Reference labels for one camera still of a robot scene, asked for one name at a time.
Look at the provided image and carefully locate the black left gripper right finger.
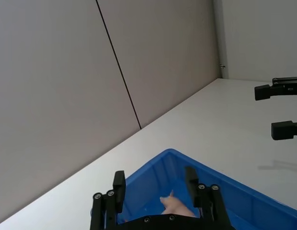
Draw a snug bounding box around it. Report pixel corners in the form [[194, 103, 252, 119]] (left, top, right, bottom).
[[184, 166, 232, 230]]

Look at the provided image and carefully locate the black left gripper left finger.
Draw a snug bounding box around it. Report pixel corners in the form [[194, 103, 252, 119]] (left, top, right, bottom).
[[90, 170, 126, 230]]

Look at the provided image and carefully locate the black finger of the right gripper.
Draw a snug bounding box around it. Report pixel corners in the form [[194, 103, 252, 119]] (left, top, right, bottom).
[[271, 120, 297, 141], [254, 77, 297, 101]]

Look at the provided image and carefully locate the pale pink soft item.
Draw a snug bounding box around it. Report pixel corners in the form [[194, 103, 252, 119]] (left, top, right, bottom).
[[159, 189, 197, 218]]

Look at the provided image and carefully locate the blue plastic bin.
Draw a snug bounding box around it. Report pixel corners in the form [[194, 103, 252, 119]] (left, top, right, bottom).
[[90, 148, 297, 230]]

